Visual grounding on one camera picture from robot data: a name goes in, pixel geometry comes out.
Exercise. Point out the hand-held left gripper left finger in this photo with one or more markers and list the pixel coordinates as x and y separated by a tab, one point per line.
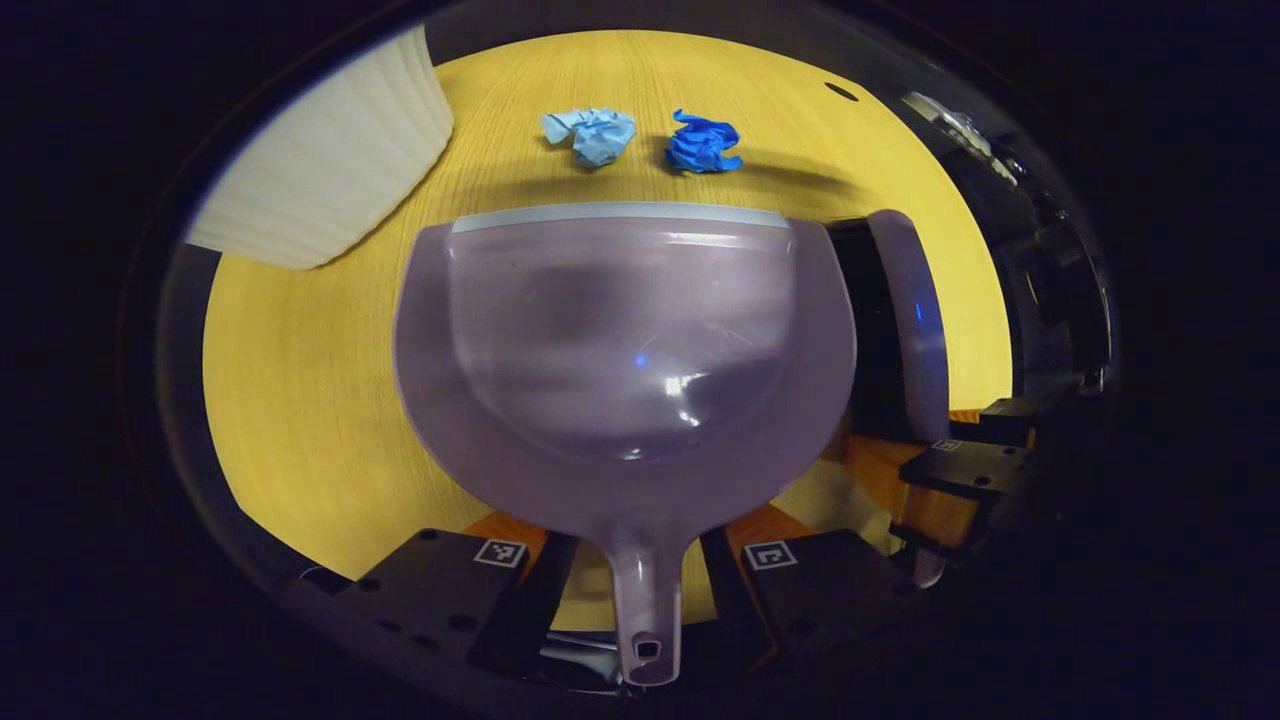
440	590

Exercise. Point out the pink dustpan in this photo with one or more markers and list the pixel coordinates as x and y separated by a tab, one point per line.
620	350

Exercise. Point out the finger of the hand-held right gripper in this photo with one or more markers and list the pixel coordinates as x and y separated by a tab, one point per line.
1010	420
970	470

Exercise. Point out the small pink broom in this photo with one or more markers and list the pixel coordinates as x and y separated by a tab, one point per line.
915	320

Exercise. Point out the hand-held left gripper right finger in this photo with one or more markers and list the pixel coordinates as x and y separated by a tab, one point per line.
840	590

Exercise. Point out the dark blue paper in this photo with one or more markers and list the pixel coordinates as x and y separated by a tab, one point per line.
700	145

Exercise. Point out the light blue paper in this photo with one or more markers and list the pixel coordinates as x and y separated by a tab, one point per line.
595	135

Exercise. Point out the white garbage bin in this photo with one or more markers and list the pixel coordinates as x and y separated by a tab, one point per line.
330	150

